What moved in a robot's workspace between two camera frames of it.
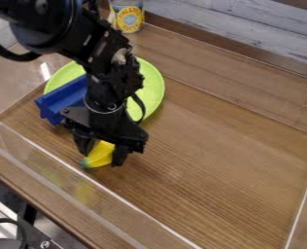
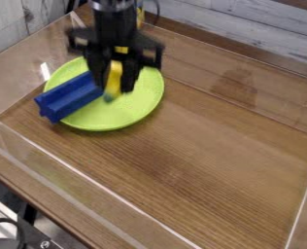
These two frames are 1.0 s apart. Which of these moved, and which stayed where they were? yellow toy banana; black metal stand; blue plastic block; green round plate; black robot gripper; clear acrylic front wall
Moved: black robot gripper; yellow toy banana
Stayed: clear acrylic front wall; black metal stand; green round plate; blue plastic block
